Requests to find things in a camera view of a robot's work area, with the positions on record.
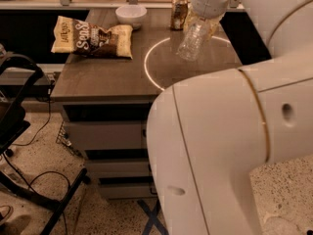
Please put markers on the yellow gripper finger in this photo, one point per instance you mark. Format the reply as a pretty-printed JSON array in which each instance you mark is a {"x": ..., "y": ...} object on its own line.
[
  {"x": 191, "y": 19},
  {"x": 213, "y": 25}
]

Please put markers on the clear plastic water bottle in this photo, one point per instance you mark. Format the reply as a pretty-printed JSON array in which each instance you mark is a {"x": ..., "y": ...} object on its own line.
[{"x": 198, "y": 32}]

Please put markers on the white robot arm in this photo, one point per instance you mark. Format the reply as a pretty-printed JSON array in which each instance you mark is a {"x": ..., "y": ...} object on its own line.
[{"x": 207, "y": 133}]

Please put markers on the brown soda can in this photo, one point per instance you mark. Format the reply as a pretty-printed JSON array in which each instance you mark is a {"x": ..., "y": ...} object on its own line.
[{"x": 179, "y": 13}]

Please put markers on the white ceramic bowl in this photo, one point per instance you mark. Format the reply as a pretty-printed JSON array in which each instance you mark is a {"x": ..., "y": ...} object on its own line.
[{"x": 133, "y": 15}]

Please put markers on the grey drawer cabinet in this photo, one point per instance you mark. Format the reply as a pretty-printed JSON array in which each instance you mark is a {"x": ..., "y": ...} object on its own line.
[{"x": 124, "y": 89}]

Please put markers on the yellow brown chip bag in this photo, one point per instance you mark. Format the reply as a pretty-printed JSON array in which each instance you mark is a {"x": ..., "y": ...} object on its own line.
[{"x": 90, "y": 40}]

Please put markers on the top grey drawer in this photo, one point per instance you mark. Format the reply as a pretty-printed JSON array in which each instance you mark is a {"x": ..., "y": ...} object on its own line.
[{"x": 106, "y": 135}]

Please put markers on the grey drawer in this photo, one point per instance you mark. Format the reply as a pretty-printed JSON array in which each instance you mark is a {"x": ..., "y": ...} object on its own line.
[
  {"x": 106, "y": 135},
  {"x": 118, "y": 168},
  {"x": 128, "y": 191}
]

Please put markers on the middle grey drawer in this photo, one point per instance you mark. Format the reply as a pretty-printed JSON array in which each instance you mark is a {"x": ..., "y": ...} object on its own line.
[{"x": 118, "y": 168}]

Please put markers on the bottom grey drawer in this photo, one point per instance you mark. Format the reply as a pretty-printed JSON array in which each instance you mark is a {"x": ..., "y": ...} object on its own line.
[{"x": 128, "y": 191}]

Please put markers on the blue tape cross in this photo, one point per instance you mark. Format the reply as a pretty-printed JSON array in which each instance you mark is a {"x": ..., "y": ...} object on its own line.
[{"x": 153, "y": 220}]

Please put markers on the wire basket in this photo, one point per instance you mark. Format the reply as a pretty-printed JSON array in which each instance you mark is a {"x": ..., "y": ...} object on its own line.
[{"x": 63, "y": 139}]

